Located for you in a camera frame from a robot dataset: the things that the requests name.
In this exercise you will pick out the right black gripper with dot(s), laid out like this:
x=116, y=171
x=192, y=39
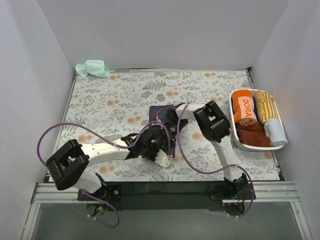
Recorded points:
x=173, y=124

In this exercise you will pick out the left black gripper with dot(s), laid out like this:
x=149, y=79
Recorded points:
x=164, y=141

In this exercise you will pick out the dark grey towel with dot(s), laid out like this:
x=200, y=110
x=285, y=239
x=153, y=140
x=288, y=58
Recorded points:
x=162, y=112

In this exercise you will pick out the orange peach printed towel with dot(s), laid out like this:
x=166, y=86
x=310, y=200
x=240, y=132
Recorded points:
x=243, y=107

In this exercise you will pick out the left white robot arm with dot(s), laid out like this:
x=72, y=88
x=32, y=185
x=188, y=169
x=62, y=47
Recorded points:
x=68, y=165

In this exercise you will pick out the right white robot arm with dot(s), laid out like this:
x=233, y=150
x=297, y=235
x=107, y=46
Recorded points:
x=215, y=127

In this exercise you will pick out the floral table mat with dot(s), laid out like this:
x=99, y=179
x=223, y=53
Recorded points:
x=119, y=105

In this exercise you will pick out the brown rolled towel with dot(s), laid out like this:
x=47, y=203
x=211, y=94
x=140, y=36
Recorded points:
x=254, y=138
x=256, y=127

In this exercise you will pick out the mint green towel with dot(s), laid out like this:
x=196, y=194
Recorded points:
x=96, y=68

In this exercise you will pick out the yellow patterned rolled towel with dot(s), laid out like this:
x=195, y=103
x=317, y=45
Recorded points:
x=265, y=106

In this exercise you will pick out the light blue rolled towel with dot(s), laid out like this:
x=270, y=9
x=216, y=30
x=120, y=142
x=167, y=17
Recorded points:
x=274, y=130

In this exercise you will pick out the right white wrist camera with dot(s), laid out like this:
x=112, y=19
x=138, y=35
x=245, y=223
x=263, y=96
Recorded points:
x=155, y=120

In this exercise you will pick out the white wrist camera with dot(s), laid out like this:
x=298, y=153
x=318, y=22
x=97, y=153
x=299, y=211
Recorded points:
x=163, y=159
x=155, y=120

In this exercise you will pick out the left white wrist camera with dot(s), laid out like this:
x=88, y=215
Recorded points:
x=163, y=159

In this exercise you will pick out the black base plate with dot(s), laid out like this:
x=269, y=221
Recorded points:
x=171, y=195

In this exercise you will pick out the aluminium frame rail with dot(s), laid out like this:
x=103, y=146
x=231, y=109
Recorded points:
x=265, y=191

